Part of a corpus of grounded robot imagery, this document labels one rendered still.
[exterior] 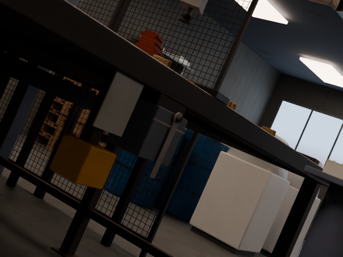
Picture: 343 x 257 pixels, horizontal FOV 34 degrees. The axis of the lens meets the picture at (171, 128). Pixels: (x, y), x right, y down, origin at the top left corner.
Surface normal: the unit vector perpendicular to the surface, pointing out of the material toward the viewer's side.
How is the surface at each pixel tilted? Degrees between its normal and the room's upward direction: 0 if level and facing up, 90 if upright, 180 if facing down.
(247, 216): 90
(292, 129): 90
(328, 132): 90
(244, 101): 90
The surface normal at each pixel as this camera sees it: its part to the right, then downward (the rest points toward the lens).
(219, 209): -0.50, -0.23
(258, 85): 0.72, 0.31
